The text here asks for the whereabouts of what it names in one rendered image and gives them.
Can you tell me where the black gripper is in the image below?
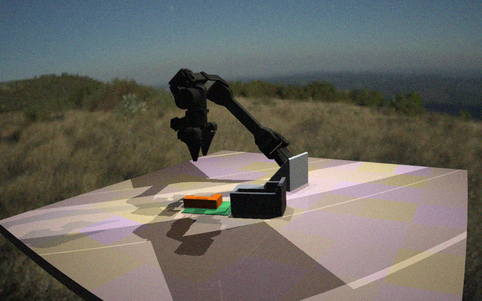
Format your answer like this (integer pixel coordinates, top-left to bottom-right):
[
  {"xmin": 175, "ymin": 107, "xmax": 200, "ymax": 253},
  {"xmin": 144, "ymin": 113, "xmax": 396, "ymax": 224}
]
[{"xmin": 177, "ymin": 106, "xmax": 217, "ymax": 161}]

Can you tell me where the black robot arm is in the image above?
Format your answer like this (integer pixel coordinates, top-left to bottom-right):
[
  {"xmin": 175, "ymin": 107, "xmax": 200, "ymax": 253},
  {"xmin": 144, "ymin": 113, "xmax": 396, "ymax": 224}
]
[{"xmin": 168, "ymin": 68, "xmax": 294, "ymax": 167}]

